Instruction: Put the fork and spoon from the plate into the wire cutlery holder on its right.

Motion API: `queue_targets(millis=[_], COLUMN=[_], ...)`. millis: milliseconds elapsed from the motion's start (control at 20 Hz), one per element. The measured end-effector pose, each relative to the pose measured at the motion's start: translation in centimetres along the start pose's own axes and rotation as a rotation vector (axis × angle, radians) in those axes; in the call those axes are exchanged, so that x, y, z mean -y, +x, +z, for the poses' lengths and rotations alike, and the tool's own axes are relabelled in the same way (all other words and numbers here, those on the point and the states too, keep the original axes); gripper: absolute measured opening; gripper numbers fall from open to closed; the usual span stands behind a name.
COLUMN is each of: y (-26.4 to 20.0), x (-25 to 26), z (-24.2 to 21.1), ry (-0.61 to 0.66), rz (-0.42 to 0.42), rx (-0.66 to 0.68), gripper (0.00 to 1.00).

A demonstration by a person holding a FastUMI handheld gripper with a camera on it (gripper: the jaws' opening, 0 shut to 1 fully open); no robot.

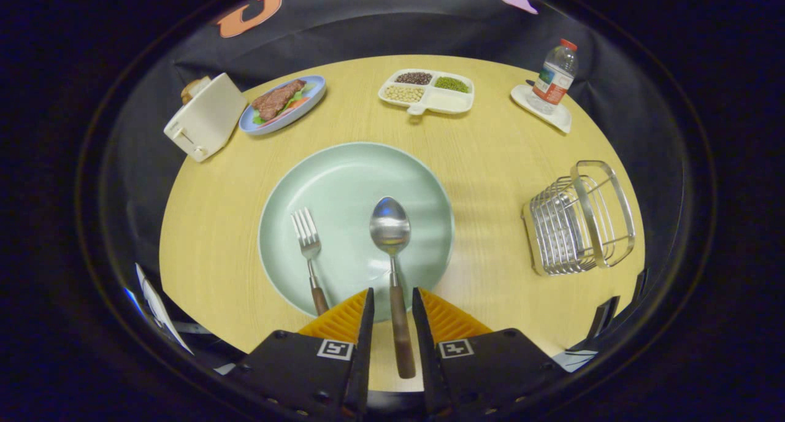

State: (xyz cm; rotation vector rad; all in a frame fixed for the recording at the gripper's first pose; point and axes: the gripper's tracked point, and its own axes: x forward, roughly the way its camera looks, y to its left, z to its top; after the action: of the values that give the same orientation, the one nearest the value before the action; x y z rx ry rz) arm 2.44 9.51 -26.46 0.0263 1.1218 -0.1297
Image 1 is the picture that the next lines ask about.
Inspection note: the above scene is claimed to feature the clear water bottle red cap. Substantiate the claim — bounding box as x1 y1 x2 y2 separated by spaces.
528 39 578 115

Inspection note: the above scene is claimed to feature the metal wire basket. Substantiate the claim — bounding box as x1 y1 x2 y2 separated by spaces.
521 160 637 277

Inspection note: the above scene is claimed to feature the pale green plate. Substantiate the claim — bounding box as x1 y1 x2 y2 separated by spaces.
258 142 456 322

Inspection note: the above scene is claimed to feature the wooden handled metal spoon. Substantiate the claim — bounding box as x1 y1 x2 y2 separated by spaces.
369 196 416 380

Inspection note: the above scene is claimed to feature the black chair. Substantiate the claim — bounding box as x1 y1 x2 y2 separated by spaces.
586 267 649 343

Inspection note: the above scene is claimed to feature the black backdrop cloth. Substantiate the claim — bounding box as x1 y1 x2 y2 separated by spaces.
98 0 687 324

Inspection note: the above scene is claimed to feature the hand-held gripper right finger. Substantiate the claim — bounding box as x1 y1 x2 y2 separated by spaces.
412 288 568 418

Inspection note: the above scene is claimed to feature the white square coaster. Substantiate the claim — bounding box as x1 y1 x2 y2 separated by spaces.
510 83 572 134

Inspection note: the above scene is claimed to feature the white sheet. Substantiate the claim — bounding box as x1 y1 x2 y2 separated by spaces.
552 348 589 372

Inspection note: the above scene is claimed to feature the white toaster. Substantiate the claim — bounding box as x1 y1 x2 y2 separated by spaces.
163 72 248 163

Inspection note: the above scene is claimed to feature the blue plate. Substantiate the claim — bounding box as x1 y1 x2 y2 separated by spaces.
239 75 327 136

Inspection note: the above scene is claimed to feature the brown bread slice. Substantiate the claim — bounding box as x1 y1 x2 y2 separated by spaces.
180 76 212 106

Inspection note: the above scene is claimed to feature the white paper board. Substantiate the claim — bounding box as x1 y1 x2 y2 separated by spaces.
135 263 194 355

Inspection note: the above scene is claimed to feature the white divided tray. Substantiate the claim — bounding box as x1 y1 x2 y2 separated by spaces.
378 69 475 116

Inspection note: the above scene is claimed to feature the wooden handled metal fork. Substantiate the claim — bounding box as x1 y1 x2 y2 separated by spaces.
291 208 330 317

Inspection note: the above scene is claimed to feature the brown steak slice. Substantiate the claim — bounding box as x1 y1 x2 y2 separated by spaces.
251 79 307 121

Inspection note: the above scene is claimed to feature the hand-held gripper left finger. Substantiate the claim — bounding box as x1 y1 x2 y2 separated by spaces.
230 288 375 420

